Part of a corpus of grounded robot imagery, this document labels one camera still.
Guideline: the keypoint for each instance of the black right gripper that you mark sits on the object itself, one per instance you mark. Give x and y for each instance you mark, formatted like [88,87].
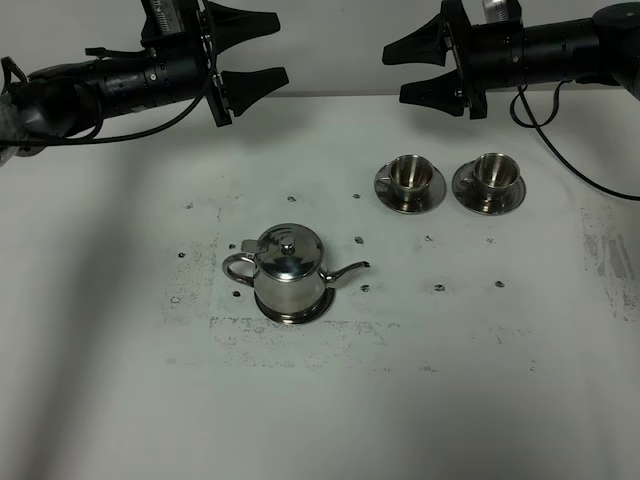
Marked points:
[488,57]

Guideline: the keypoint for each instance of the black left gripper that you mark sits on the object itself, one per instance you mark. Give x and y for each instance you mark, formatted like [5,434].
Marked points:
[175,68]

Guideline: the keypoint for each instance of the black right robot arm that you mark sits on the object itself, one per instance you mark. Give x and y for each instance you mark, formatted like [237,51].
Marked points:
[602,49]

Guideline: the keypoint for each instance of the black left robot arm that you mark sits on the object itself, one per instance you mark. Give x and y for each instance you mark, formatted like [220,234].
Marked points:
[68,104]

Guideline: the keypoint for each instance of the left stainless steel teacup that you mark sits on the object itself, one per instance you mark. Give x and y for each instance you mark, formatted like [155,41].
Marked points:
[408,177]

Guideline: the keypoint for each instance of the stainless steel teacup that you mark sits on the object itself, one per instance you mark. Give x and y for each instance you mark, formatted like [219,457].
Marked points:
[408,177]
[491,174]

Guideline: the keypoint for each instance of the right stainless steel teacup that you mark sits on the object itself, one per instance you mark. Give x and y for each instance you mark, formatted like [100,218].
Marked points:
[491,174]

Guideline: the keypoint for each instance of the right stainless steel saucer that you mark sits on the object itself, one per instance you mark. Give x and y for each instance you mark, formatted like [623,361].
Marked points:
[471,195]

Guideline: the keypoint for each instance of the left stainless steel saucer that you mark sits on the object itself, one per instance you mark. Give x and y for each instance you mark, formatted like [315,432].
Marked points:
[434,197]

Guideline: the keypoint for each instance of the stainless steel teapot saucer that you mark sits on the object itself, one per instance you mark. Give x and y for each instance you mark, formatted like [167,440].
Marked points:
[304,316]

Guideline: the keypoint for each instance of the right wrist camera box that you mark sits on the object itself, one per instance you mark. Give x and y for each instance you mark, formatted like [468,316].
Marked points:
[501,10]

